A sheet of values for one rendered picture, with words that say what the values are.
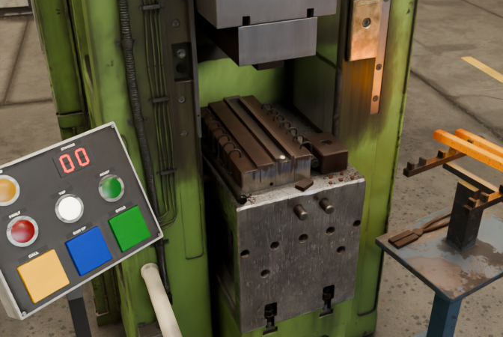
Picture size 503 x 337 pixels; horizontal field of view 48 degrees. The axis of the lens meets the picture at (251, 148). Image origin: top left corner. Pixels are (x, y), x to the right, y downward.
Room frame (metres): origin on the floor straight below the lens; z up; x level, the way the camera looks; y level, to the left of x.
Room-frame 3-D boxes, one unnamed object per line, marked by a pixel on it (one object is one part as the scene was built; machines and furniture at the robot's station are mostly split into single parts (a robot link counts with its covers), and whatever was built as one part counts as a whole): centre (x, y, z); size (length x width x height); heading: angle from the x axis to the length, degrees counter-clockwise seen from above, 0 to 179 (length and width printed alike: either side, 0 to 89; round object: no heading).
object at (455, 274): (1.31, -0.62, 0.67); 0.40 x 0.30 x 0.02; 120
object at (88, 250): (0.89, 0.33, 1.01); 0.07 x 0.05 x 0.07; 136
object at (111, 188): (1.00, 0.30, 1.09); 0.05 x 0.03 x 0.04; 111
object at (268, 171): (1.46, 0.01, 0.96); 0.42 x 0.20 x 0.09; 21
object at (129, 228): (0.96, 0.27, 1.01); 0.07 x 0.05 x 0.07; 136
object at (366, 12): (1.50, -0.31, 1.27); 0.09 x 0.02 x 0.17; 111
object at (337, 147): (1.38, -0.21, 0.95); 0.12 x 0.08 x 0.06; 21
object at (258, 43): (1.46, 0.01, 1.32); 0.42 x 0.20 x 0.10; 21
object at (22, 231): (0.85, 0.44, 1.09); 0.05 x 0.03 x 0.04; 111
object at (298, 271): (1.49, -0.04, 0.69); 0.56 x 0.38 x 0.45; 21
